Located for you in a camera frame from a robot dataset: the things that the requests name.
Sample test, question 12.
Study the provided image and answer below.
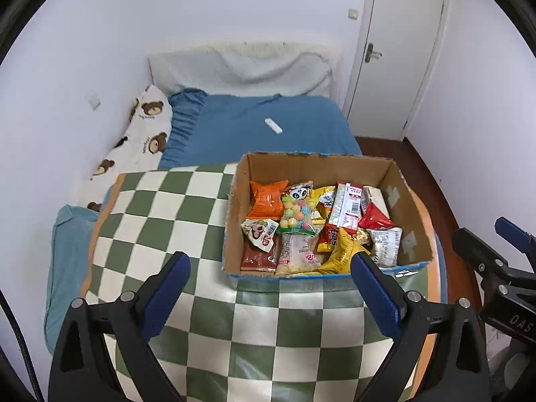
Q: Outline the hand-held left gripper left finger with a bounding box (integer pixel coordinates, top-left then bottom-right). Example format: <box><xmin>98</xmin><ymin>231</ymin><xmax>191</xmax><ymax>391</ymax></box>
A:
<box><xmin>48</xmin><ymin>251</ymin><xmax>192</xmax><ymax>402</ymax></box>

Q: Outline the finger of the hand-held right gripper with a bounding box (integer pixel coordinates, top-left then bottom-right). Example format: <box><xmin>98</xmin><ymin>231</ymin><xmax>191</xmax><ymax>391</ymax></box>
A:
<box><xmin>495</xmin><ymin>217</ymin><xmax>536</xmax><ymax>260</ymax></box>
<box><xmin>451</xmin><ymin>227</ymin><xmax>511</xmax><ymax>289</ymax></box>

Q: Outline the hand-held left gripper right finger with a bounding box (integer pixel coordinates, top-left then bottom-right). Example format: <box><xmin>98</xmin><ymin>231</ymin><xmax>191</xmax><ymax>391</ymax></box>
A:
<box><xmin>351</xmin><ymin>252</ymin><xmax>490</xmax><ymax>402</ymax></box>

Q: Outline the silver white snack packet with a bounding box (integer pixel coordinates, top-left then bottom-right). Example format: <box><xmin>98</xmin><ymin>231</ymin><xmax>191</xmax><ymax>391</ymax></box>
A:
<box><xmin>368</xmin><ymin>227</ymin><xmax>403</xmax><ymax>268</ymax></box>

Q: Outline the plain yellow snack packet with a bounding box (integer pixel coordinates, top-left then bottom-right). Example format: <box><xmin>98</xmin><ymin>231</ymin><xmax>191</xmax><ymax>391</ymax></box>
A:
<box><xmin>318</xmin><ymin>227</ymin><xmax>371</xmax><ymax>275</ymax></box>

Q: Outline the small red snack packet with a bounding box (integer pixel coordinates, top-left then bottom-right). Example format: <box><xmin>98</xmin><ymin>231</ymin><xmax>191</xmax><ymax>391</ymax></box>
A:
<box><xmin>317</xmin><ymin>224</ymin><xmax>340</xmax><ymax>254</ymax></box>

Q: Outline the red triangular snack packet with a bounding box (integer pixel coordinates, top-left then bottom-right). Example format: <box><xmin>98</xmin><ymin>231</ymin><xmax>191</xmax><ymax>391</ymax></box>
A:
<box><xmin>359</xmin><ymin>202</ymin><xmax>394</xmax><ymax>230</ymax></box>

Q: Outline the beige nut packet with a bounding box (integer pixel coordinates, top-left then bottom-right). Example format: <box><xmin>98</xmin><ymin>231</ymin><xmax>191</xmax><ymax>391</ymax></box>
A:
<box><xmin>275</xmin><ymin>232</ymin><xmax>321</xmax><ymax>276</ymax></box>

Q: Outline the brown snack packet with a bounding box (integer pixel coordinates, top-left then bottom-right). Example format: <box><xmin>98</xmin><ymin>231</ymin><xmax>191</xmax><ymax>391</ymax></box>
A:
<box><xmin>241</xmin><ymin>245</ymin><xmax>279</xmax><ymax>272</ymax></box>

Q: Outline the white packet with red label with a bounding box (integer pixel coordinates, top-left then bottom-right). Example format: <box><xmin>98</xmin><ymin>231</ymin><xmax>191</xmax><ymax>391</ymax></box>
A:
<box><xmin>328</xmin><ymin>182</ymin><xmax>363</xmax><ymax>231</ymax></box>

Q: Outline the white cartoon face packet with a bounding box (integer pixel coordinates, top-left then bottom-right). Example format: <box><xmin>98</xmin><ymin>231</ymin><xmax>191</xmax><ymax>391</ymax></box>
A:
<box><xmin>241</xmin><ymin>218</ymin><xmax>280</xmax><ymax>253</ymax></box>

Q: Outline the yellow noodle packet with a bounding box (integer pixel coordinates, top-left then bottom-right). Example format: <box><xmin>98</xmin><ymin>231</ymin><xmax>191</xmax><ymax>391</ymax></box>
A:
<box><xmin>312</xmin><ymin>186</ymin><xmax>338</xmax><ymax>222</ymax></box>

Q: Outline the clear bag of candy balls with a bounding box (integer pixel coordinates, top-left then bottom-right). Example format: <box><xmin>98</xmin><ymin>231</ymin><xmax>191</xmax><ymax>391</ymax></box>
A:
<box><xmin>278</xmin><ymin>196</ymin><xmax>318</xmax><ymax>235</ymax></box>

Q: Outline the cartoon panda snack packet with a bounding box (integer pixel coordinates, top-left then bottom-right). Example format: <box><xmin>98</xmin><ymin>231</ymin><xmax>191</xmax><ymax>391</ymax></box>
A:
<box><xmin>281</xmin><ymin>181</ymin><xmax>314</xmax><ymax>202</ymax></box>

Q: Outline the orange snack packet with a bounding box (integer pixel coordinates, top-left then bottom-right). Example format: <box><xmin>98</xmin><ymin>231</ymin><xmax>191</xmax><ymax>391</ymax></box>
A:
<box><xmin>249</xmin><ymin>180</ymin><xmax>289</xmax><ymax>219</ymax></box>

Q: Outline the cardboard box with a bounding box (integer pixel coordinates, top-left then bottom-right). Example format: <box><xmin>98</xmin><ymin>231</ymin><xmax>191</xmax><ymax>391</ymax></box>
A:
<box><xmin>221</xmin><ymin>152</ymin><xmax>435</xmax><ymax>280</ymax></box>

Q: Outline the green checkered mat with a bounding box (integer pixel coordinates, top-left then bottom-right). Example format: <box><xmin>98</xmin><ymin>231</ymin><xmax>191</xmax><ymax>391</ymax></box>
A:
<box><xmin>81</xmin><ymin>163</ymin><xmax>442</xmax><ymax>402</ymax></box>

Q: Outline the light blue cushion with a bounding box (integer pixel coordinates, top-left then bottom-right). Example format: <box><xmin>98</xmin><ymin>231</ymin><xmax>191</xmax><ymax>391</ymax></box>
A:
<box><xmin>44</xmin><ymin>204</ymin><xmax>103</xmax><ymax>354</ymax></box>

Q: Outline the bear print pillow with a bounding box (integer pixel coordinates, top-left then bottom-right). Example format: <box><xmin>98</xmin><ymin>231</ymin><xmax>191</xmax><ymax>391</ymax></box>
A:
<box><xmin>81</xmin><ymin>84</ymin><xmax>173</xmax><ymax>212</ymax></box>

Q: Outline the blue bedsheet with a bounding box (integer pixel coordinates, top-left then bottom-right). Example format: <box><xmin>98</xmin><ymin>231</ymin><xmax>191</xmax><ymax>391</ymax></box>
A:
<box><xmin>159</xmin><ymin>88</ymin><xmax>363</xmax><ymax>170</ymax></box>

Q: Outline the white door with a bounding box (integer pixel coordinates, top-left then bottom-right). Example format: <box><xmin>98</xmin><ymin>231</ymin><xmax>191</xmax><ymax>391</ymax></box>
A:
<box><xmin>343</xmin><ymin>0</ymin><xmax>451</xmax><ymax>141</ymax></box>

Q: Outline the pale green blanket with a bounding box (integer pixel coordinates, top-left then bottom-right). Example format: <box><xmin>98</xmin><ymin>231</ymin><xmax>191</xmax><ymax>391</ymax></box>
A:
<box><xmin>146</xmin><ymin>41</ymin><xmax>339</xmax><ymax>98</ymax></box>

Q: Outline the black cable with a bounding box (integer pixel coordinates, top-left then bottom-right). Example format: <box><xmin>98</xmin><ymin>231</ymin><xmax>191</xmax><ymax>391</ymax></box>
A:
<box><xmin>0</xmin><ymin>291</ymin><xmax>40</xmax><ymax>402</ymax></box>

